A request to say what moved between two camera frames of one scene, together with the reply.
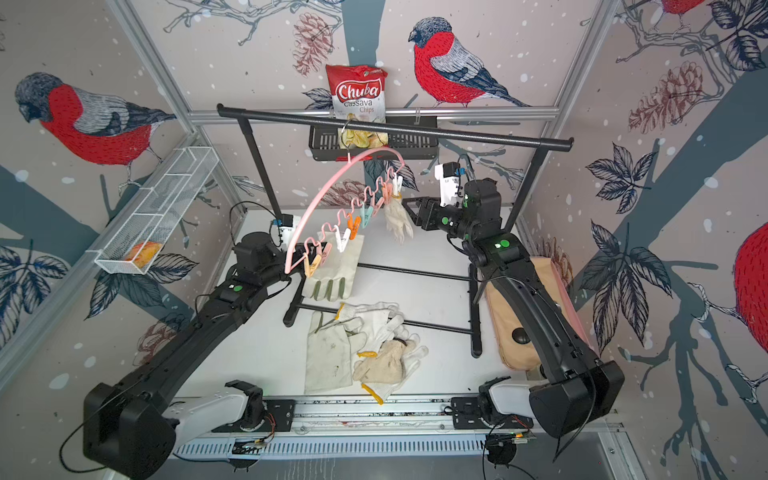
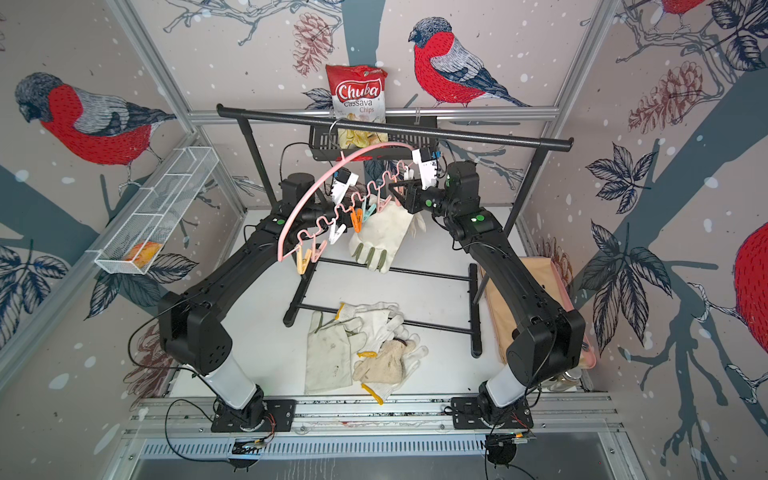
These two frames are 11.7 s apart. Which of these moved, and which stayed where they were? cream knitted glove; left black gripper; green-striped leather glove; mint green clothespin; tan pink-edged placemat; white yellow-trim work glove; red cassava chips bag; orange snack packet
Moved: cream knitted glove; left black gripper; green-striped leather glove
Stayed: mint green clothespin; red cassava chips bag; white yellow-trim work glove; tan pink-edged placemat; orange snack packet
